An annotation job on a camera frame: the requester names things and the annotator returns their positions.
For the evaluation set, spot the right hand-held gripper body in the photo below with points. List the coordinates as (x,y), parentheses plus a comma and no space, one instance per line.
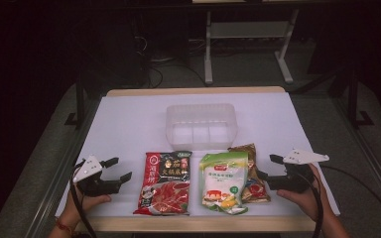
(292,183)

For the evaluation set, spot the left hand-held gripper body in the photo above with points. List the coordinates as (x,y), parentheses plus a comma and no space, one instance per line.
(96,188)

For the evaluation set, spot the gold brown food packet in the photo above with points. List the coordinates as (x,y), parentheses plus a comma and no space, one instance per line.
(256,188)

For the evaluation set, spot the red and black food packet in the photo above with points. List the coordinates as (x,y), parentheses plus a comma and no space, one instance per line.
(165,185)

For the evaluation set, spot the white and green food packet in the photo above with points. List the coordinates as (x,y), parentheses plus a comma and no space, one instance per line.
(223,181)

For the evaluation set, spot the clear plastic container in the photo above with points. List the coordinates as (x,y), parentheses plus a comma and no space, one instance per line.
(201,127)

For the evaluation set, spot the person's right hand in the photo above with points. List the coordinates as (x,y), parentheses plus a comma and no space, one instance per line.
(309,201)

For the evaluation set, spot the person's left hand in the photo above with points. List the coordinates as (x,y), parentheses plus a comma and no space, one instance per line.
(76,208)

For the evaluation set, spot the white table mat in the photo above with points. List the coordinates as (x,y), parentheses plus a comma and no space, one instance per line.
(135,125)

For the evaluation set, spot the wooden table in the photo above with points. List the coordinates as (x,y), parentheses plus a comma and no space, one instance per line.
(195,223)

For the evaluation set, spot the white metal stand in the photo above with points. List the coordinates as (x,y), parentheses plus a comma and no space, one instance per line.
(248,29)

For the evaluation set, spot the aluminium side rail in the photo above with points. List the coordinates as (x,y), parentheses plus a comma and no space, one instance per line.
(373,158)
(59,178)

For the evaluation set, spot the black metal frame stand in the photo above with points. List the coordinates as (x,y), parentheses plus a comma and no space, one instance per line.
(80,105)
(353,99)

